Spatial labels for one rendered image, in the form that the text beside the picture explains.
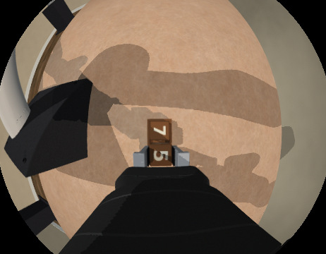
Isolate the brown digit cube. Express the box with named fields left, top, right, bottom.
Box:
left=149, top=143, right=172, bottom=167
left=150, top=121, right=169, bottom=140

